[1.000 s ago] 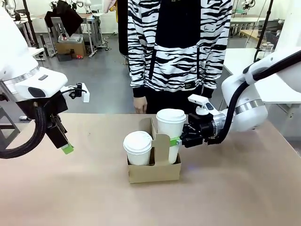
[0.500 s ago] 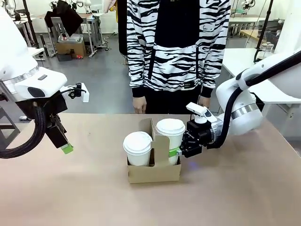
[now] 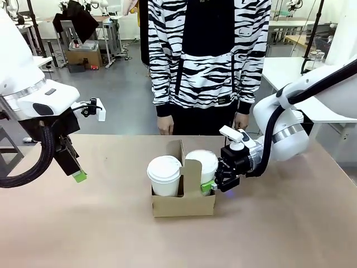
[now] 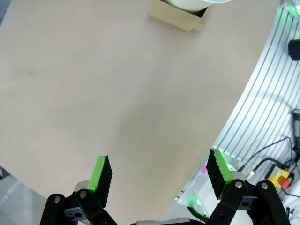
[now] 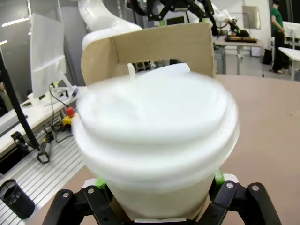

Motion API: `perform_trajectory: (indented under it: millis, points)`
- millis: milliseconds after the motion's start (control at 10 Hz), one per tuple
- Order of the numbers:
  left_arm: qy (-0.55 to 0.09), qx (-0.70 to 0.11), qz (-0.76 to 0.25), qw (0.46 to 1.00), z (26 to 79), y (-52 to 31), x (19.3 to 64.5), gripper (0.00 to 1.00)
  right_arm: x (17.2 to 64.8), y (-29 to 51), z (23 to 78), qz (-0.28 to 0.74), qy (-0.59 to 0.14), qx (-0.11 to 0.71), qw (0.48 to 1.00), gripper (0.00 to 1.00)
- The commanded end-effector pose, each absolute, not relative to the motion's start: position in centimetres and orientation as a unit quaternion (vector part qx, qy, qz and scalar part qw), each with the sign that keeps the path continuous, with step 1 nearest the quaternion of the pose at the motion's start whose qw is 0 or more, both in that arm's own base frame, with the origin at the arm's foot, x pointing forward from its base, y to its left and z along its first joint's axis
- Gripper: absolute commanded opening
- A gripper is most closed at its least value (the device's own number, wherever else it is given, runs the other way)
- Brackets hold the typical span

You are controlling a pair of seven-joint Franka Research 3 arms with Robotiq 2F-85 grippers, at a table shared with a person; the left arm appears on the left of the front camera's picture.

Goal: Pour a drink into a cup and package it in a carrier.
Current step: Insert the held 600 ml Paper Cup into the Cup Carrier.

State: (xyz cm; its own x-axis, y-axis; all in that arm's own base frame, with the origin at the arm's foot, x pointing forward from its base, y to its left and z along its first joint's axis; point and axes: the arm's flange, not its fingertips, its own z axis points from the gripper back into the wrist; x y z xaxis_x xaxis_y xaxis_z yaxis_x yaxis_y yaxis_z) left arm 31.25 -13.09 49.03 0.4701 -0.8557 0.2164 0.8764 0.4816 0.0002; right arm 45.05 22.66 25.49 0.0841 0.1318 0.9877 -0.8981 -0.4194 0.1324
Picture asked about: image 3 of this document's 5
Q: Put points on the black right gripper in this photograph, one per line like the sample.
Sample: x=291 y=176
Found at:
x=237 y=162

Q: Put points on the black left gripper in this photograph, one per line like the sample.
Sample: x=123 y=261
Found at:
x=67 y=156

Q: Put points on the white paper cup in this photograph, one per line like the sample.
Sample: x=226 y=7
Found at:
x=207 y=173
x=166 y=185

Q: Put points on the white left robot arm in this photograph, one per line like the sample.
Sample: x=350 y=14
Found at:
x=16 y=56

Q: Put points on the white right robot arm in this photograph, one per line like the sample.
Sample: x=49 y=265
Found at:
x=293 y=134

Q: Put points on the white plastic cup lid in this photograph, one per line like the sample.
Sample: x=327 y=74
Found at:
x=164 y=166
x=202 y=157

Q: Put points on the brown cardboard drink carrier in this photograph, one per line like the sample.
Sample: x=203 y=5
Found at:
x=184 y=205

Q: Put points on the person's left hand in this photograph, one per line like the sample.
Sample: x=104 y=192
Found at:
x=241 y=121

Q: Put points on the person's right hand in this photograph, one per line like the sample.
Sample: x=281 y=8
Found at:
x=166 y=125

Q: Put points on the person in zebra hoodie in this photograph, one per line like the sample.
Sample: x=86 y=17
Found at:
x=206 y=72

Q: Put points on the small black box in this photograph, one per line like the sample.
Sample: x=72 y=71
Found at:
x=76 y=68

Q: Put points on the brown cardboard box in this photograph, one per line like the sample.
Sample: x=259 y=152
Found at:
x=83 y=58

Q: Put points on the gray equipment case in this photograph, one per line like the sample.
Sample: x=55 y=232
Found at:
x=89 y=44

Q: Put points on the black hanging cloth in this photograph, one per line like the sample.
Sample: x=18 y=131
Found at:
x=78 y=19

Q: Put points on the black stand pole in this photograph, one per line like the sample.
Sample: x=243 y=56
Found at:
x=313 y=33
x=34 y=25

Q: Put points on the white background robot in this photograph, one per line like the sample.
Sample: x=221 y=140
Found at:
x=295 y=4

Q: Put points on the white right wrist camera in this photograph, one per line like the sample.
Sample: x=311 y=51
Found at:
x=232 y=134

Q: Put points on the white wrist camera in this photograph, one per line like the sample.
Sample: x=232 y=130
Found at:
x=232 y=134
x=101 y=113

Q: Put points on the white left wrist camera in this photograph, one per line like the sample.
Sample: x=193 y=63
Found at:
x=101 y=113

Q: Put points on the metal frame table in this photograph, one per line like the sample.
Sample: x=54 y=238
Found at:
x=111 y=28

